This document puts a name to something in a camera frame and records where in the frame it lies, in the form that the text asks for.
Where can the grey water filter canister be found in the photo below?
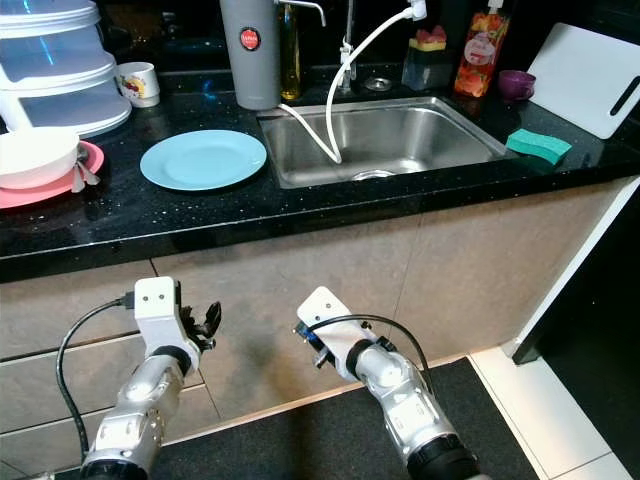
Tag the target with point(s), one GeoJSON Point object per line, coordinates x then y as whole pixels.
{"type": "Point", "coordinates": [249, 82]}

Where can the pink plate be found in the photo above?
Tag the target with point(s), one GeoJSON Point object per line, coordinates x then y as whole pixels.
{"type": "Point", "coordinates": [25, 200]}

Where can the peach dish soap bottle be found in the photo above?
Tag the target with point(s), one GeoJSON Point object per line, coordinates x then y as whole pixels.
{"type": "Point", "coordinates": [480, 55]}

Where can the clear sponge holder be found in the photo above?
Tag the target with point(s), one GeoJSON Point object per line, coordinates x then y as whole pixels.
{"type": "Point", "coordinates": [425, 72]}

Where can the purple cup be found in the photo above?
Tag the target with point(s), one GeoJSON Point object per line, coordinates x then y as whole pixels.
{"type": "Point", "coordinates": [515, 85]}

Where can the metal sink drain strainer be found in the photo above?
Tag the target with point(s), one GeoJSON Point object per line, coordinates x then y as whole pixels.
{"type": "Point", "coordinates": [374, 175]}

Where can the white cutting board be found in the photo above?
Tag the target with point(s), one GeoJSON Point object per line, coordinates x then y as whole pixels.
{"type": "Point", "coordinates": [585, 78]}

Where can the yellow oil bottle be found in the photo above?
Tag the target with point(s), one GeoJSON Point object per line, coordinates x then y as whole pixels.
{"type": "Point", "coordinates": [290, 62]}

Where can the green sponge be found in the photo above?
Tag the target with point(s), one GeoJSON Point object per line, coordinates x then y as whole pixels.
{"type": "Point", "coordinates": [538, 146]}

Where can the black floor mat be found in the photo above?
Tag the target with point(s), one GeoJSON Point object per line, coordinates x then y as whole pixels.
{"type": "Point", "coordinates": [260, 450]}

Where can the beige cabinet drawer front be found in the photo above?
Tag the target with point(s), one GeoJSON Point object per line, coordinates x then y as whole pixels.
{"type": "Point", "coordinates": [60, 315]}
{"type": "Point", "coordinates": [20, 395]}

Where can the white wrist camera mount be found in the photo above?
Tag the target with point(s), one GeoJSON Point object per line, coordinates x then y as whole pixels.
{"type": "Point", "coordinates": [158, 302]}
{"type": "Point", "coordinates": [322, 308]}

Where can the light blue plate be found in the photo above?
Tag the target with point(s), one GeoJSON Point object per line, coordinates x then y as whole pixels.
{"type": "Point", "coordinates": [203, 160]}

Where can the chrome sink faucet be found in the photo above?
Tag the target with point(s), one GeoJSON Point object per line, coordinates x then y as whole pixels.
{"type": "Point", "coordinates": [346, 52]}

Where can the white printed mug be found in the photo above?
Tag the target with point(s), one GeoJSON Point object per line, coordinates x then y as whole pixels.
{"type": "Point", "coordinates": [138, 85]}

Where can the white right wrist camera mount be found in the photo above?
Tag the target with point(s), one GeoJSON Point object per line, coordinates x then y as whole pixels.
{"type": "Point", "coordinates": [322, 308]}

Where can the chrome filter spout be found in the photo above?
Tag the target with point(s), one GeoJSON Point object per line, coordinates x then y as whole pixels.
{"type": "Point", "coordinates": [305, 6]}

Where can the silver metal spoon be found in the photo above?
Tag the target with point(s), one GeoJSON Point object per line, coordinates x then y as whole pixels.
{"type": "Point", "coordinates": [95, 176]}
{"type": "Point", "coordinates": [79, 183]}

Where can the white cabinet end panel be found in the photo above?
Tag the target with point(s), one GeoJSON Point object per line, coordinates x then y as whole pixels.
{"type": "Point", "coordinates": [573, 278]}

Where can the stainless steel sink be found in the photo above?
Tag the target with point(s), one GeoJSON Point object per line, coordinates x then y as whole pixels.
{"type": "Point", "coordinates": [410, 135]}

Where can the red and yellow sponge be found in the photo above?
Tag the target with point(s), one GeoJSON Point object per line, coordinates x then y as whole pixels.
{"type": "Point", "coordinates": [429, 40]}

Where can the chrome tap hole cover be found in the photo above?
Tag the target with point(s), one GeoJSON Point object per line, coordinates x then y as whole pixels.
{"type": "Point", "coordinates": [378, 84]}

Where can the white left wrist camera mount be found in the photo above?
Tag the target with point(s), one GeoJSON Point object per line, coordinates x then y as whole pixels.
{"type": "Point", "coordinates": [158, 302]}

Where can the white tiered food container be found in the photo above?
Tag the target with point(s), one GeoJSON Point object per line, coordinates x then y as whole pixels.
{"type": "Point", "coordinates": [60, 65]}

